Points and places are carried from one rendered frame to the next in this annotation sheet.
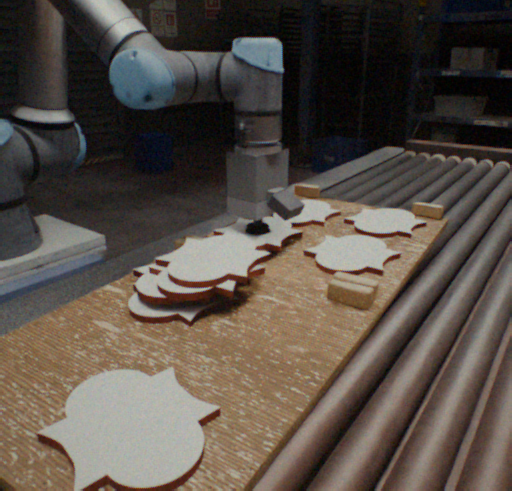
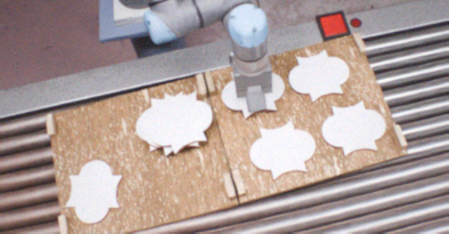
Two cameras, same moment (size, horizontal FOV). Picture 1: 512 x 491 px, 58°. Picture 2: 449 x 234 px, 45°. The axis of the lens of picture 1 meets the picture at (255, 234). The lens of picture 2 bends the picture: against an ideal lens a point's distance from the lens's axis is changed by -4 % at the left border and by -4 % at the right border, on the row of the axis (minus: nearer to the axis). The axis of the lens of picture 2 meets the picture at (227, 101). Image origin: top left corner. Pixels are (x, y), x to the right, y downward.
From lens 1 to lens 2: 107 cm
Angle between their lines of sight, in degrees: 54
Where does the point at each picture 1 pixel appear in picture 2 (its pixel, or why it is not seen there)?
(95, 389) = (93, 167)
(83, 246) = not seen: hidden behind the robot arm
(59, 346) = (101, 127)
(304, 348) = (177, 200)
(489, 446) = not seen: outside the picture
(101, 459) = (76, 200)
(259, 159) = (237, 77)
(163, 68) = (165, 33)
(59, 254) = not seen: hidden behind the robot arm
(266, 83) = (241, 50)
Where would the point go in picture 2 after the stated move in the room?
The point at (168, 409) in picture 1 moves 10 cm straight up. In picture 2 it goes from (105, 195) to (92, 182)
